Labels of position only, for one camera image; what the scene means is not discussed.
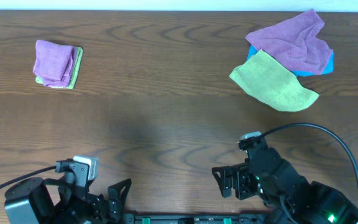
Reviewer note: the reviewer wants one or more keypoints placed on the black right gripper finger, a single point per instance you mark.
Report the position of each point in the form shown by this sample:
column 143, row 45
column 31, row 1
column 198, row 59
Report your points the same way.
column 225, row 186
column 223, row 172

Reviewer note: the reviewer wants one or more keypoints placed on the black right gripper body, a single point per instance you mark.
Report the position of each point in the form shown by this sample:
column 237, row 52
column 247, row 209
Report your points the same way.
column 245, row 185

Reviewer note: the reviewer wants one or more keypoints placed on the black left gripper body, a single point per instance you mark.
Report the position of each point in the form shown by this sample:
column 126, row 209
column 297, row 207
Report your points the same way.
column 103, row 203

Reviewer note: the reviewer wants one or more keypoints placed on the purple cloth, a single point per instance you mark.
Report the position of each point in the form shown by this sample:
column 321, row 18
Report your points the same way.
column 54, row 63
column 294, row 43

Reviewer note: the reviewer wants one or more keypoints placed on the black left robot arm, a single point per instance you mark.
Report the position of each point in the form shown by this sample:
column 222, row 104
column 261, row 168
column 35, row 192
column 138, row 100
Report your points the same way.
column 34, row 200

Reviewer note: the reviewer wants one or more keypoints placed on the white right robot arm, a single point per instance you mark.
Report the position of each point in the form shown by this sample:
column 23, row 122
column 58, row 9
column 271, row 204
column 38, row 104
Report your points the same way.
column 267, row 175

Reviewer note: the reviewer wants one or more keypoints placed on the olive green flat cloth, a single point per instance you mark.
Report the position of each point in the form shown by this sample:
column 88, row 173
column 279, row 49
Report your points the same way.
column 265, row 79

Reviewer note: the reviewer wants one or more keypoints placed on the folded light green cloth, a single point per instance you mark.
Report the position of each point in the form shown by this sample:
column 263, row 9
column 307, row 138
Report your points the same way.
column 76, row 68

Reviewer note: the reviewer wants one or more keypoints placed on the blue cloth under pile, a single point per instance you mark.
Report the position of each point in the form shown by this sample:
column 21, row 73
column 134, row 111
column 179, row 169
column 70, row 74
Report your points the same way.
column 328, row 69

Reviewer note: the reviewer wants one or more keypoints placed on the purple crumpled cloth on pile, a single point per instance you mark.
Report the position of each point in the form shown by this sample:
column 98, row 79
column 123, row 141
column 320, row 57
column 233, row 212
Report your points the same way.
column 294, row 43

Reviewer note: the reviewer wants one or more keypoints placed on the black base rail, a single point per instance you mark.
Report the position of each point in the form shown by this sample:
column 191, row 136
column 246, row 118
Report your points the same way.
column 244, row 218

